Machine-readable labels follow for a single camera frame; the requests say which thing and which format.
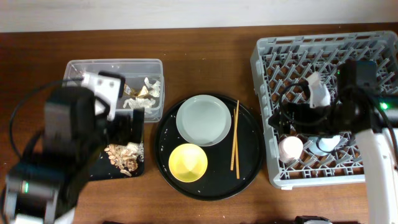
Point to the clear plastic waste bin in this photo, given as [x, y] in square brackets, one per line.
[134, 71]

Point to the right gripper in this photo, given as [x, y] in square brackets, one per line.
[301, 111]

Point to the white tissue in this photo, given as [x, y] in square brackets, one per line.
[146, 102]

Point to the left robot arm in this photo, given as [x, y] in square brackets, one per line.
[44, 186]

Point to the light blue cup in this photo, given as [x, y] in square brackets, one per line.
[323, 146]

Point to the round black tray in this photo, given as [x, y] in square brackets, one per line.
[218, 182]

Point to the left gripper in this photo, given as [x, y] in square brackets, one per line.
[122, 134]

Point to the food scraps pile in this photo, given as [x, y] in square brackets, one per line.
[127, 159]

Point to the grey plate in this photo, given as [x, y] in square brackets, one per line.
[203, 120]

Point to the grey dishwasher rack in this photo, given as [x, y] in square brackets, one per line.
[277, 62]

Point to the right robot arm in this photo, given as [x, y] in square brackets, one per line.
[369, 116]

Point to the pink cup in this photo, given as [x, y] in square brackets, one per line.
[290, 148]

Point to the gold candy wrapper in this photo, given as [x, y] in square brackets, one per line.
[136, 93]

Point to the black rectangular tray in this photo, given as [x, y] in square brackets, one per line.
[103, 170]

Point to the wooden chopstick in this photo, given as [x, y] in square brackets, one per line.
[234, 136]
[236, 149]

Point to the yellow bowl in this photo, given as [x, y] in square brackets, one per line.
[188, 162]

